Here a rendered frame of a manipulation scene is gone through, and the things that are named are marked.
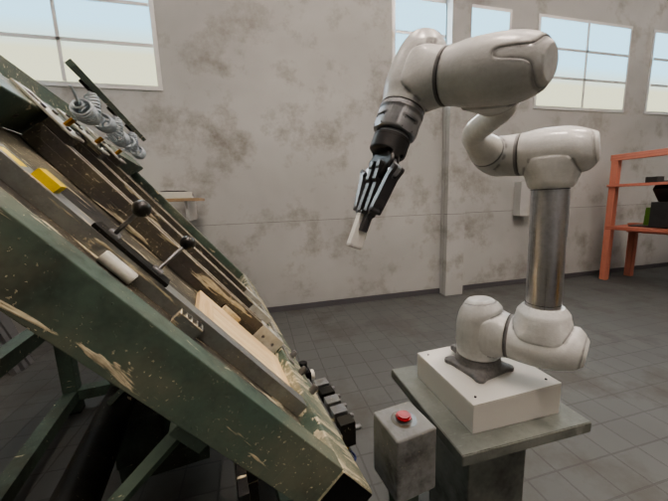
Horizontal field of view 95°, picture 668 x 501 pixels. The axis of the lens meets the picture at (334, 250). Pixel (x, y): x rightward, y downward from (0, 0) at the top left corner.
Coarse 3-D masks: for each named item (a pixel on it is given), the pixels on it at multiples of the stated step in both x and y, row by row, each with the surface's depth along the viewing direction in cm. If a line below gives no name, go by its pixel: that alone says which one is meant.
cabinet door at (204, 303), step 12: (204, 300) 102; (204, 312) 91; (216, 312) 103; (228, 324) 104; (240, 336) 104; (252, 336) 118; (252, 348) 105; (264, 348) 119; (264, 360) 105; (276, 360) 119; (276, 372) 105; (288, 384) 104
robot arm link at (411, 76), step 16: (416, 32) 59; (432, 32) 58; (400, 48) 60; (416, 48) 57; (432, 48) 55; (400, 64) 58; (416, 64) 56; (432, 64) 54; (400, 80) 58; (416, 80) 56; (432, 80) 54; (384, 96) 61; (400, 96) 58; (416, 96) 58; (432, 96) 56
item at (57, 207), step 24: (0, 144) 61; (0, 168) 59; (24, 168) 61; (24, 192) 61; (48, 192) 62; (48, 216) 63; (72, 216) 64; (96, 240) 66; (144, 288) 71; (168, 288) 74; (168, 312) 74; (192, 312) 76; (216, 336) 79; (240, 360) 82; (264, 384) 85; (288, 408) 89
